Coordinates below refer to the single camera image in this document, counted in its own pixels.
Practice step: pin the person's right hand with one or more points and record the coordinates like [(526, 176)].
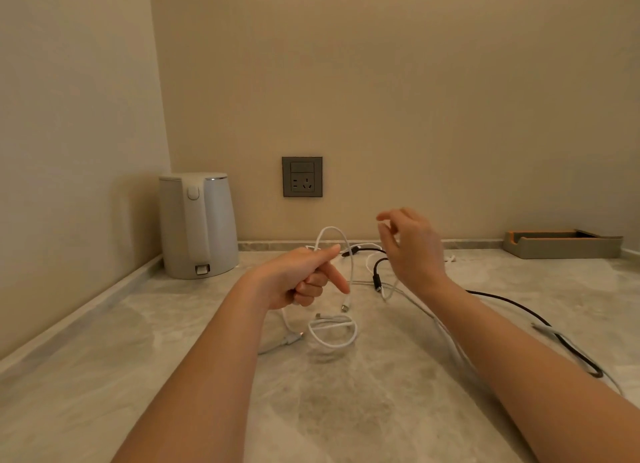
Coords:
[(417, 250)]

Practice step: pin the person's left little finger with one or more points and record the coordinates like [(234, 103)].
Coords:
[(303, 300)]

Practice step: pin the person's left forearm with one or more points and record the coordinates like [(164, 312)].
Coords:
[(210, 377)]

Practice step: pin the person's left hand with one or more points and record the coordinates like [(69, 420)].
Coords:
[(285, 275)]

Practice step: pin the person's left thumb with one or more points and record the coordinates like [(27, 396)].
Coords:
[(325, 253)]

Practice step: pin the person's right forearm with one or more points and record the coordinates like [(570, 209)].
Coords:
[(530, 377)]

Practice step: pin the person's left middle finger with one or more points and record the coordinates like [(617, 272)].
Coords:
[(318, 279)]

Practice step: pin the grey tray with wooden inside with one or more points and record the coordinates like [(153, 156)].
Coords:
[(562, 246)]

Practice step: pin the person's right thumb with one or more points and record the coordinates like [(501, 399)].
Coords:
[(386, 242)]

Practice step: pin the grey wall socket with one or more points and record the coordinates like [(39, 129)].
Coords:
[(302, 176)]

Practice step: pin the white electric kettle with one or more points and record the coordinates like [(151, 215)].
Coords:
[(197, 227)]

